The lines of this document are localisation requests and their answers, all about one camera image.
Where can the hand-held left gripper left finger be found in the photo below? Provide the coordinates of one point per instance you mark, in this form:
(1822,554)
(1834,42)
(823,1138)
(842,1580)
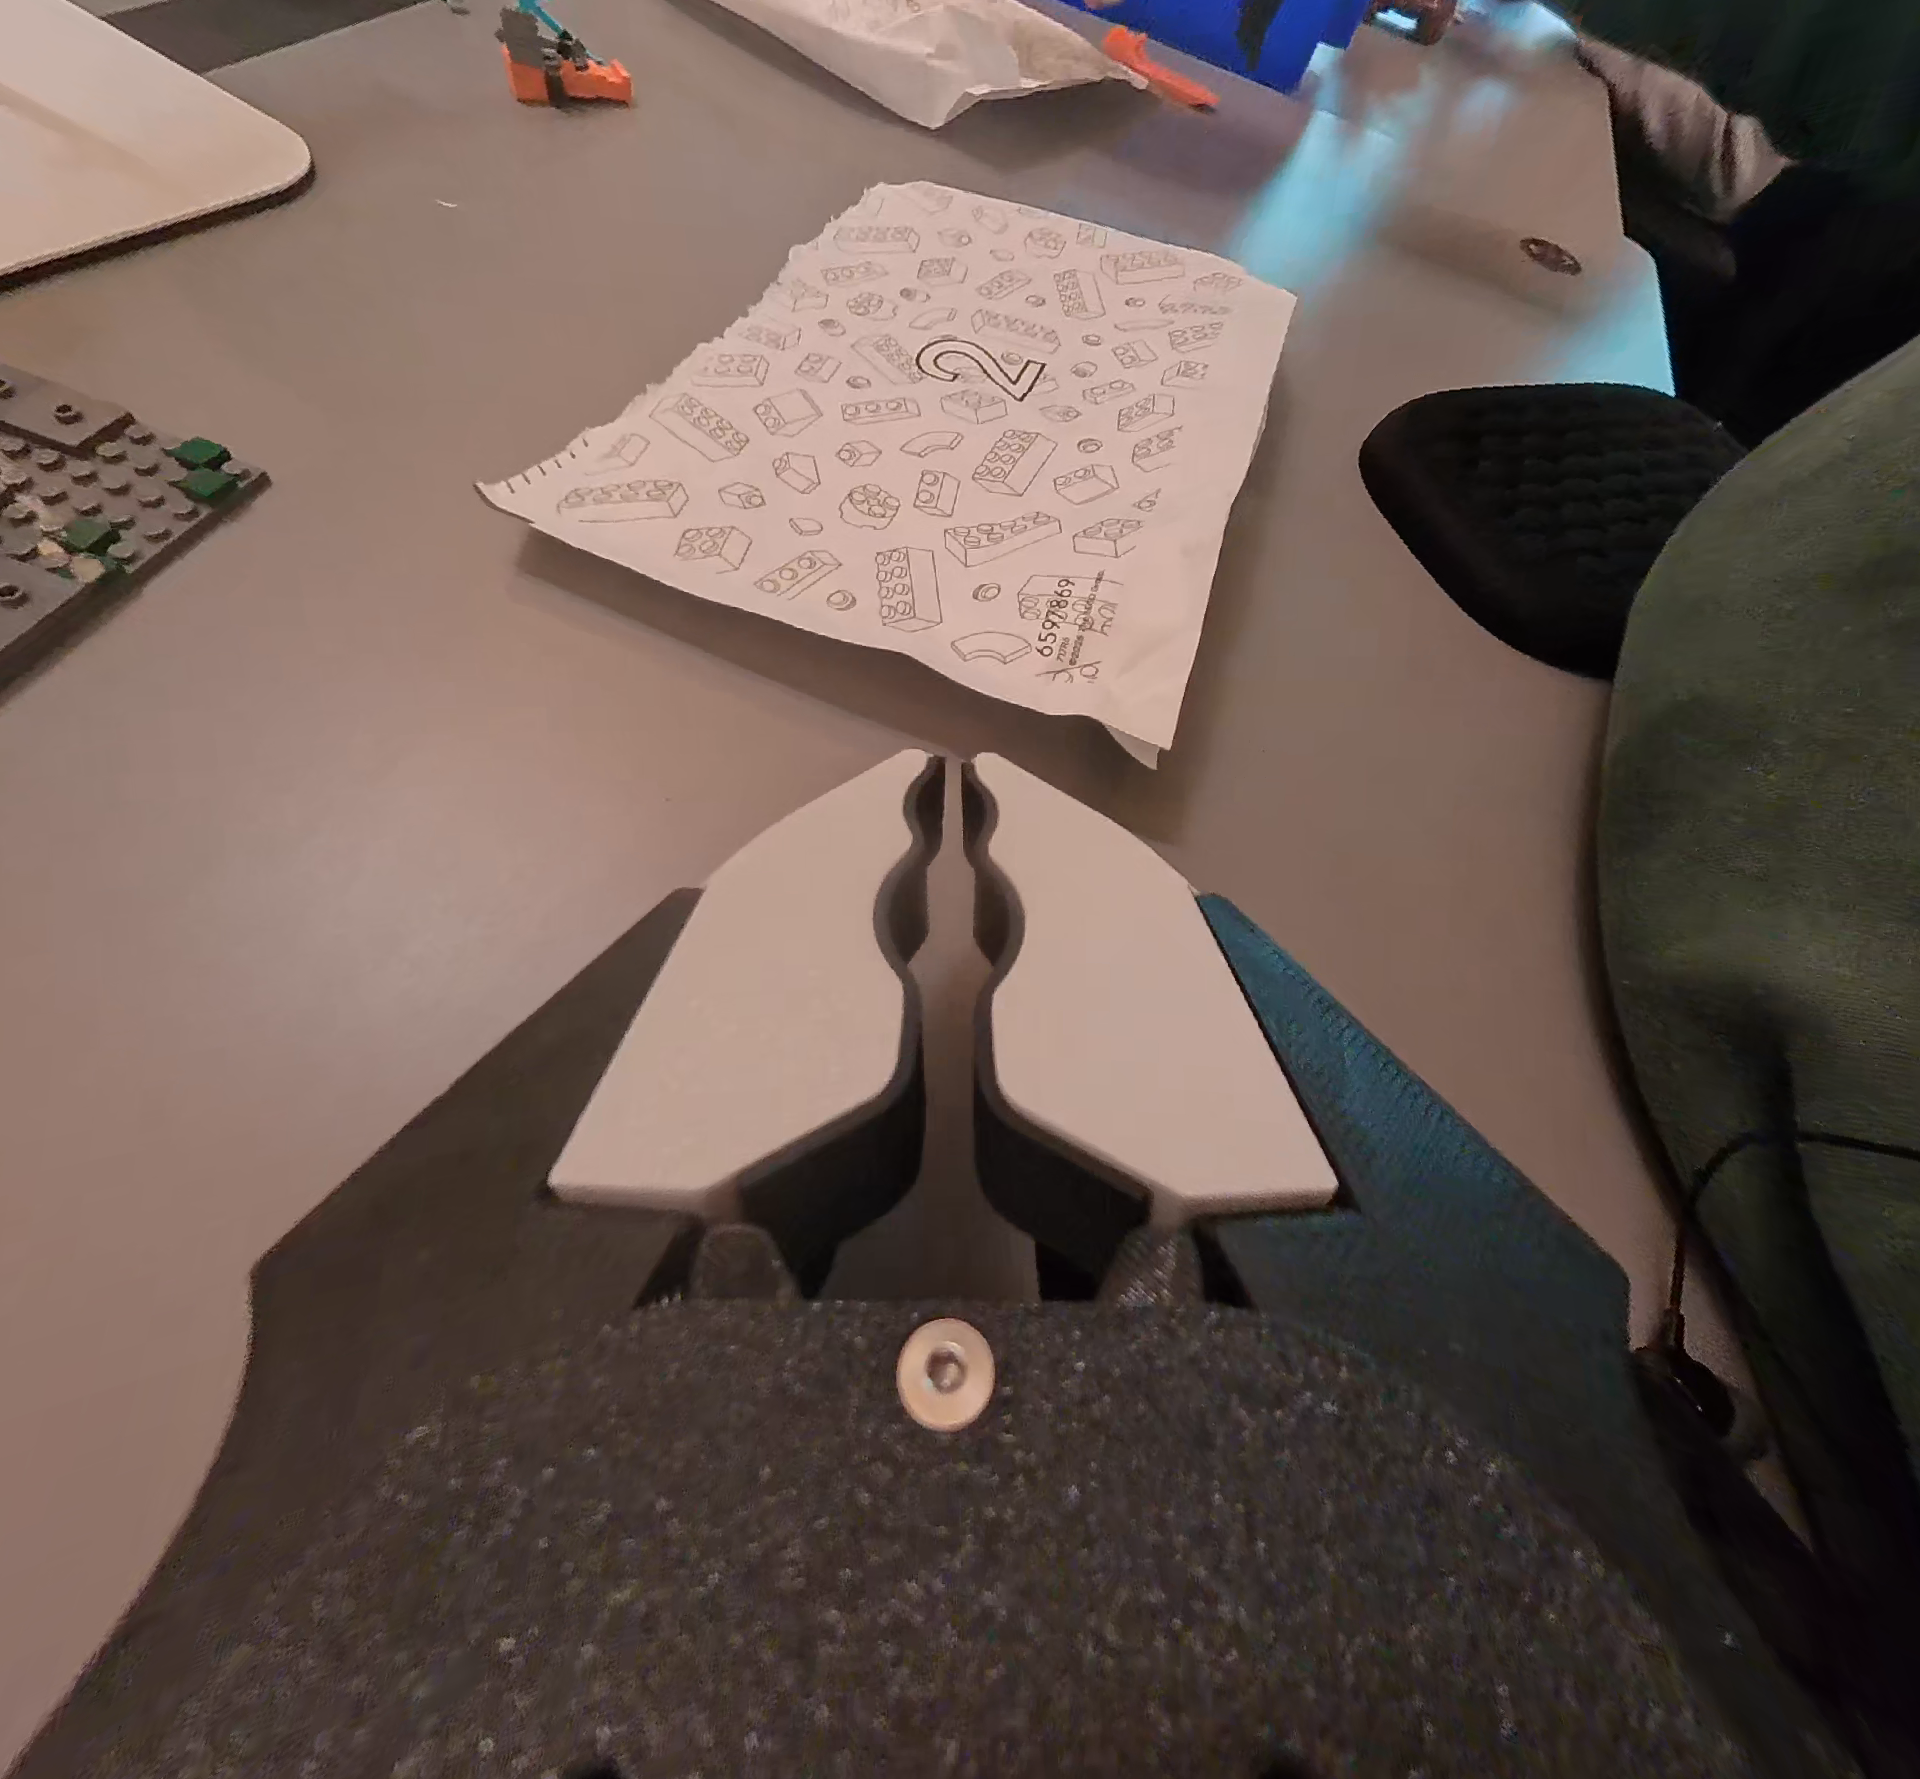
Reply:
(751,1042)

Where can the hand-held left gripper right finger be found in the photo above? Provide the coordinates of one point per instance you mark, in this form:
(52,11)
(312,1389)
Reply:
(1142,1042)

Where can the large brick-print paper bag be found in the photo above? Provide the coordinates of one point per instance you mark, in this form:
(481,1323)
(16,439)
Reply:
(898,489)

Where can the grey desk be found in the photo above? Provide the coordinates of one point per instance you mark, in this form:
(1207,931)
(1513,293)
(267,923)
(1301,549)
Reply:
(377,759)

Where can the orange brick separator tool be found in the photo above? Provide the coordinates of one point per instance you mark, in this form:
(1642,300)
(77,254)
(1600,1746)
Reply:
(1162,69)

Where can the small orange brick figure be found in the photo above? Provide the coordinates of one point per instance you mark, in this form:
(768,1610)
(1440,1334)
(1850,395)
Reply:
(565,69)

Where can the black chair armrest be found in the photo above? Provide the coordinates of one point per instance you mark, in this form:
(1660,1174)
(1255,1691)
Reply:
(1546,517)

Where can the grey brick building model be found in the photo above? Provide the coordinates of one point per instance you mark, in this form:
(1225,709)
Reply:
(104,502)

